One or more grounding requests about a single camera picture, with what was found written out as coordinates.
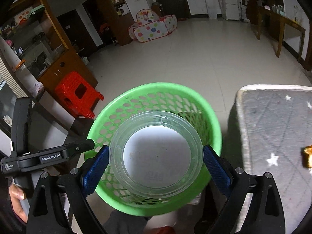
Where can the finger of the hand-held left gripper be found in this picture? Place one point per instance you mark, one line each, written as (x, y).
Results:
(80, 147)

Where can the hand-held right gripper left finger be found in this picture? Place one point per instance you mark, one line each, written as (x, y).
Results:
(96, 170)

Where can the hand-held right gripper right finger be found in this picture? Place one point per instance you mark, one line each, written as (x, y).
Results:
(217, 170)

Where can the clear plastic bowl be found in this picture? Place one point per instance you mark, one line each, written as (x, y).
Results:
(156, 156)

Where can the green plastic mesh basket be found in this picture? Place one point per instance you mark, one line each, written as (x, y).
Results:
(151, 97)

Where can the person's left hand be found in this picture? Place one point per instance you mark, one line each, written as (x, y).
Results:
(18, 199)

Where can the red plastic stool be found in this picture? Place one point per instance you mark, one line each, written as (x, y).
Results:
(73, 92)

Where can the orange snack packet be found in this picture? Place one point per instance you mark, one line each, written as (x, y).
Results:
(308, 156)

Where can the tall wooden shelf cabinet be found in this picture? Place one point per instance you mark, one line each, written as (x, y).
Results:
(114, 17)

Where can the polka dot play tent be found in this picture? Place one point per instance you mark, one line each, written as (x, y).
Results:
(153, 29)

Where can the dark wooden table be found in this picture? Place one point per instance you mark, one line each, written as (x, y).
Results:
(282, 22)

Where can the white water dispenser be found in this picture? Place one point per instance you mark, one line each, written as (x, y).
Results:
(209, 4)

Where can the white refrigerator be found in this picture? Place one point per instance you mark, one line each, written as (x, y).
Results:
(229, 2)

